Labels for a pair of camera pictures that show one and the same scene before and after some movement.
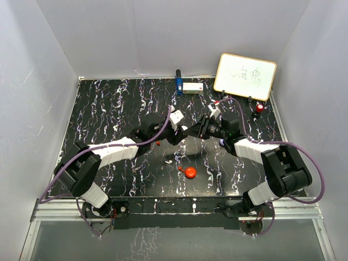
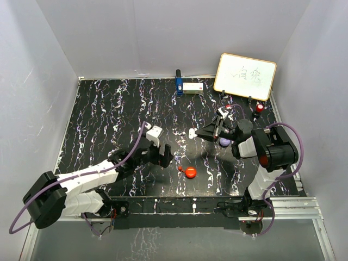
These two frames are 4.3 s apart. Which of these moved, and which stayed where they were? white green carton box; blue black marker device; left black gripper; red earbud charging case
Moved: left black gripper
Stayed: white green carton box; red earbud charging case; blue black marker device
